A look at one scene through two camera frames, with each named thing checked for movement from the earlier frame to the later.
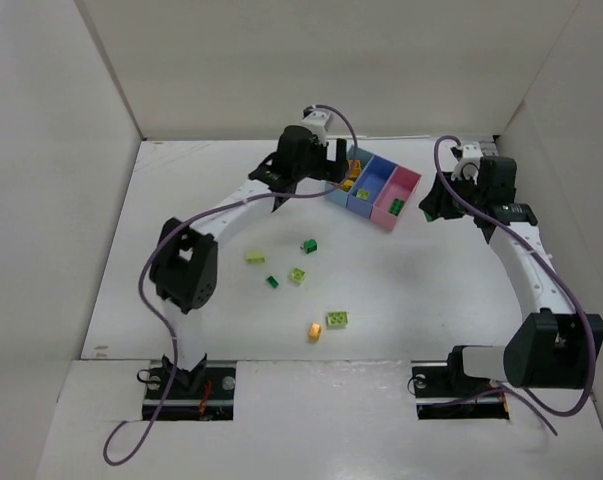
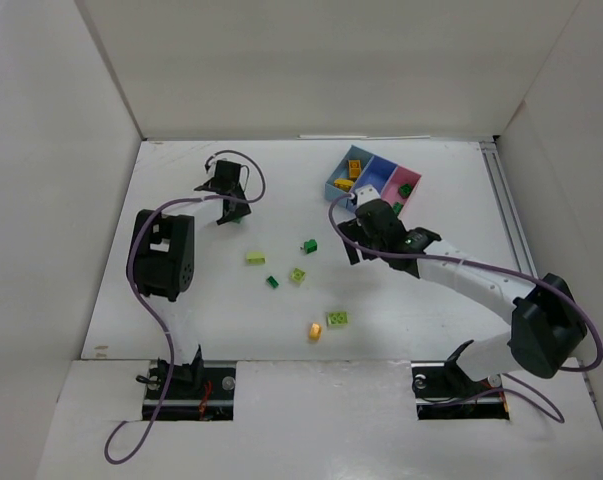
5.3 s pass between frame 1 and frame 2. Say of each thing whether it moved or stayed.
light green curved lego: stayed
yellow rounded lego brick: stayed
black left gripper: moved
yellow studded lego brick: stayed
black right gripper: moved
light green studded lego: stayed
